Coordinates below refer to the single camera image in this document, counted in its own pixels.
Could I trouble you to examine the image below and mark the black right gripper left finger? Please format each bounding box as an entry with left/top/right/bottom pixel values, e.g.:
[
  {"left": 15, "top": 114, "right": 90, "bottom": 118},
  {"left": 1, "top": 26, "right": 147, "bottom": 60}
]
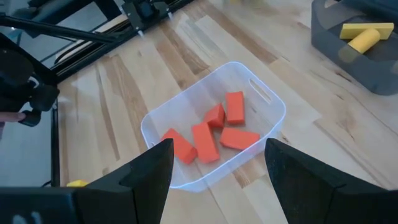
[{"left": 76, "top": 138, "right": 175, "bottom": 224}]

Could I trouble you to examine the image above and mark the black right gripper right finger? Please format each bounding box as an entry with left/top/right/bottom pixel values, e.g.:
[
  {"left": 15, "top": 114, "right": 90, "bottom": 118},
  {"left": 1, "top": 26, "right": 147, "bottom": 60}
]
[{"left": 264, "top": 138, "right": 398, "bottom": 224}]

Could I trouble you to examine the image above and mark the yellow arch block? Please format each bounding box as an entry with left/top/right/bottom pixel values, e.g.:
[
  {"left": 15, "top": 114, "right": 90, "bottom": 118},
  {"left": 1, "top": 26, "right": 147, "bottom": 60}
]
[{"left": 66, "top": 179, "right": 90, "bottom": 189}]

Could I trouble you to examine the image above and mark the red block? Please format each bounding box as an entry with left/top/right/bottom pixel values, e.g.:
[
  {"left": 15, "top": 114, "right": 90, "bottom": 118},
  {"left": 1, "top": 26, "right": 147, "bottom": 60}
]
[
  {"left": 225, "top": 91, "right": 247, "bottom": 126},
  {"left": 219, "top": 126, "right": 261, "bottom": 151},
  {"left": 160, "top": 128, "right": 198, "bottom": 166},
  {"left": 202, "top": 103, "right": 226, "bottom": 129},
  {"left": 191, "top": 122, "right": 221, "bottom": 165}
]

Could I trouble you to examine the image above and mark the yellow cylinder block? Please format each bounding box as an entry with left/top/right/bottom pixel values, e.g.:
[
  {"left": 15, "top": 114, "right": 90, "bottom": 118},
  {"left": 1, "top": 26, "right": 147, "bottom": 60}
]
[{"left": 347, "top": 28, "right": 382, "bottom": 55}]

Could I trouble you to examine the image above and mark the clear plastic bin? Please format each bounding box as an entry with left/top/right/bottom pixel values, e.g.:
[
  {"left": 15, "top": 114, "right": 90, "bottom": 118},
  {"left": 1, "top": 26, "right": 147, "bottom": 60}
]
[{"left": 140, "top": 61, "right": 287, "bottom": 194}]

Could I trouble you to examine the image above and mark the dark grey plastic bin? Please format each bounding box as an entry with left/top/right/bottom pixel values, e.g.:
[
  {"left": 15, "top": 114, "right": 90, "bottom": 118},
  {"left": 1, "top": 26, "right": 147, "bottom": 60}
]
[{"left": 310, "top": 0, "right": 398, "bottom": 96}]

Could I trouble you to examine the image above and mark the person's hand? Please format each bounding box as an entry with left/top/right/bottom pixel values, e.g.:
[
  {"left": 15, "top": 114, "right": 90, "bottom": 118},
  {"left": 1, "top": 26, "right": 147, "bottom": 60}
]
[{"left": 0, "top": 111, "right": 27, "bottom": 123}]

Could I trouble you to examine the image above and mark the black aluminium table frame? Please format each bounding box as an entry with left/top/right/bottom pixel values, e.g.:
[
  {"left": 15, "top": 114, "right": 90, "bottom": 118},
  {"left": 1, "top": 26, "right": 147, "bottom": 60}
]
[{"left": 0, "top": 0, "right": 200, "bottom": 188}]

